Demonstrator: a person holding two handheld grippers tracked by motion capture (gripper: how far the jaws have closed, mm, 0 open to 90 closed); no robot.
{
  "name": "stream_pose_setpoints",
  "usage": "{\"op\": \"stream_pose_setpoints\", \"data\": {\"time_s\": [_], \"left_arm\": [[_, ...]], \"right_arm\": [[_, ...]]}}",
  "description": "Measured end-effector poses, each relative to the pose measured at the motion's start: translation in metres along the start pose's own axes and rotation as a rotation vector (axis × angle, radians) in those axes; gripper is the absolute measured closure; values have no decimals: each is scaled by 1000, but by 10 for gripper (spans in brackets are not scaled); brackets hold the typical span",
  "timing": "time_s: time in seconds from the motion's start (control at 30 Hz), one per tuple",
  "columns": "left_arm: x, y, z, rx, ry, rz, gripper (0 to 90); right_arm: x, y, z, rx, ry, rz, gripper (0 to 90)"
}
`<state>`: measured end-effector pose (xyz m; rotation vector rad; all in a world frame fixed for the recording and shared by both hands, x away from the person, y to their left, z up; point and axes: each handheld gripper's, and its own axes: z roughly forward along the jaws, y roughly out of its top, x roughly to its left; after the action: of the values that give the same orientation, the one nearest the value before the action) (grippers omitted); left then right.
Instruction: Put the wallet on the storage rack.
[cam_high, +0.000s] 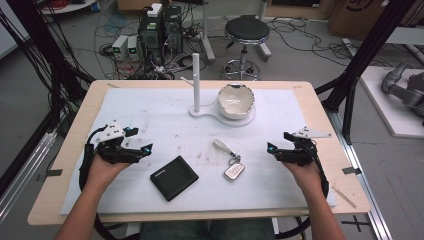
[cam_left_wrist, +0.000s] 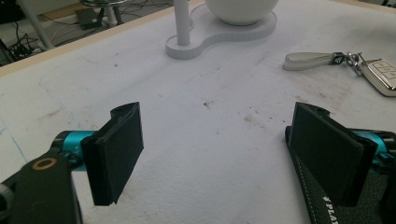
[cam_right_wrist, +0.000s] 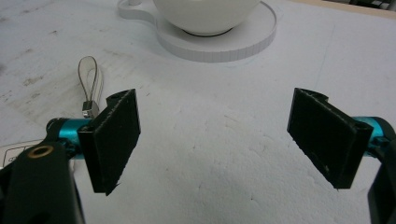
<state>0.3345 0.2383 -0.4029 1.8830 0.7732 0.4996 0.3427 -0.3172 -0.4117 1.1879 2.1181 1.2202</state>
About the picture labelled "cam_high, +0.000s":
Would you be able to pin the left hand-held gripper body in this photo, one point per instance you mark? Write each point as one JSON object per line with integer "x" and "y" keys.
{"x": 110, "y": 133}

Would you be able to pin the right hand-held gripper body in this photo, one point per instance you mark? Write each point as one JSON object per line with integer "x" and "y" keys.
{"x": 301, "y": 151}

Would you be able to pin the person's right hand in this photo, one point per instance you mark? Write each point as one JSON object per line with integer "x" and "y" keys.
{"x": 306, "y": 178}

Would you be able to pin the person's left hand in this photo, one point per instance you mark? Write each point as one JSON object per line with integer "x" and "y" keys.
{"x": 103, "y": 175}

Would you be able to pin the white foam mat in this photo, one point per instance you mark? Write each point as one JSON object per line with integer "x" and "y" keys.
{"x": 166, "y": 126}

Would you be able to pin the wooden table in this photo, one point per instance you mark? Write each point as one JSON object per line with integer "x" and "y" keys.
{"x": 76, "y": 133}

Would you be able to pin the black leather wallet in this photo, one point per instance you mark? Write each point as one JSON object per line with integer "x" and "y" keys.
{"x": 174, "y": 178}

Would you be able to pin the black tape piece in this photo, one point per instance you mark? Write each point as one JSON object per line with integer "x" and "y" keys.
{"x": 351, "y": 170}
{"x": 54, "y": 172}

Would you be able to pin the white eggshell-shaped bowl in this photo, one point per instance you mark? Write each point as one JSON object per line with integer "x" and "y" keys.
{"x": 235, "y": 101}

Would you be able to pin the thin wooden stick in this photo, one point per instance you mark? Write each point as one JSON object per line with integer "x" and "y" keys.
{"x": 344, "y": 197}

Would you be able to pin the white stand with pole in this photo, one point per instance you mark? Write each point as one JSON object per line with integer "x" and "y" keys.
{"x": 196, "y": 83}

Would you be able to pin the small grey power unit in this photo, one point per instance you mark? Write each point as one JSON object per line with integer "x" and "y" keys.
{"x": 119, "y": 47}
{"x": 133, "y": 48}

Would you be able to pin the black tape cross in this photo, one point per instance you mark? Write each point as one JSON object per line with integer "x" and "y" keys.
{"x": 356, "y": 223}

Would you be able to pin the white base board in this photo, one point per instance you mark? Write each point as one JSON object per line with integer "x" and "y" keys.
{"x": 383, "y": 110}

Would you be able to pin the black computer tower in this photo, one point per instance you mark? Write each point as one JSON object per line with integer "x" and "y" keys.
{"x": 172, "y": 30}
{"x": 150, "y": 40}

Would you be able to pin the person's legs in jeans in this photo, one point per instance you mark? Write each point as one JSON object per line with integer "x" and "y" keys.
{"x": 206, "y": 230}

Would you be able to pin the white metal stand leg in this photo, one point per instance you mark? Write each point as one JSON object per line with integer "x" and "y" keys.
{"x": 264, "y": 30}
{"x": 207, "y": 33}

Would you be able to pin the black round stool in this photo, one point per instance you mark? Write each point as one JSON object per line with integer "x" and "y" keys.
{"x": 247, "y": 30}

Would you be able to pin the white box on computer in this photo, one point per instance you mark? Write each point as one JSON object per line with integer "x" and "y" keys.
{"x": 154, "y": 10}

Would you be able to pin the round white table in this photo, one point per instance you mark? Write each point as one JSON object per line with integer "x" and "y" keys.
{"x": 66, "y": 8}

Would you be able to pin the cardboard box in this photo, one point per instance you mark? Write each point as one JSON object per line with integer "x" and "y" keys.
{"x": 353, "y": 16}

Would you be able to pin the aluminium rail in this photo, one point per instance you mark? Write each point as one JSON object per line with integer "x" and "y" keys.
{"x": 23, "y": 180}
{"x": 363, "y": 186}

